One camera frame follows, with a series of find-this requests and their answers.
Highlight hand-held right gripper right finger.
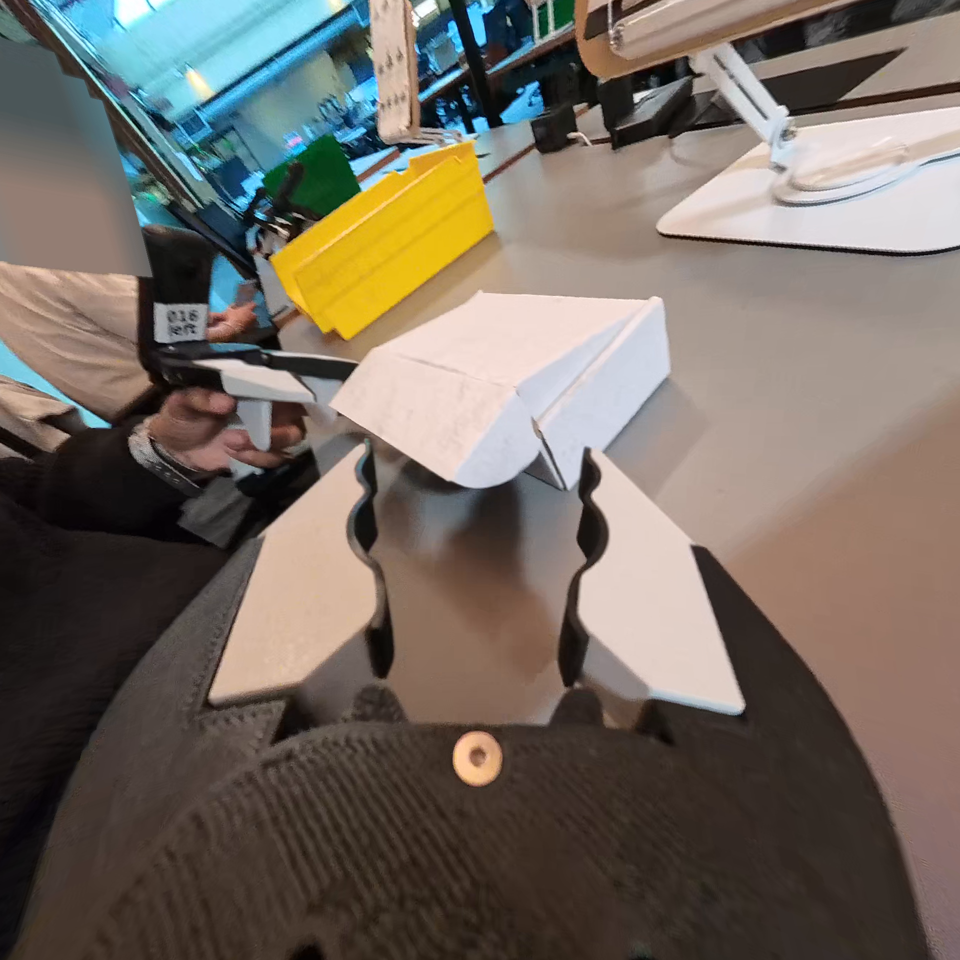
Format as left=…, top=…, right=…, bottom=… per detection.
left=558, top=447, right=747, bottom=717

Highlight yellow plastic bin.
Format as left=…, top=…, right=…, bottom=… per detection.
left=270, top=141, right=495, bottom=340

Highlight white cardboard mailer box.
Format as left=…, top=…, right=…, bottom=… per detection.
left=330, top=292, right=671, bottom=492

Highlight black power adapter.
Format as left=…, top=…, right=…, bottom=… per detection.
left=531, top=101, right=579, bottom=155
left=609, top=75, right=695, bottom=150

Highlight green panel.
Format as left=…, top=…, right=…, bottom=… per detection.
left=262, top=133, right=361, bottom=220

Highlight grey woven watch strap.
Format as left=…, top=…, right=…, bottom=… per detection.
left=127, top=420, right=207, bottom=498

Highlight black metal post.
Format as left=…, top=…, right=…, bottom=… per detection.
left=448, top=0, right=505, bottom=129

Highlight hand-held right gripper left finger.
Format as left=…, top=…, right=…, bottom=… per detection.
left=208, top=438, right=395, bottom=710

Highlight person's dark clothing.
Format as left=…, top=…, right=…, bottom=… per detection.
left=0, top=480, right=230, bottom=901

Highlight white printed card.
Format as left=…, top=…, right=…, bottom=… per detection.
left=371, top=0, right=423, bottom=144

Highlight person's left hand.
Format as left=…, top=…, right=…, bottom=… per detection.
left=150, top=390, right=307, bottom=475

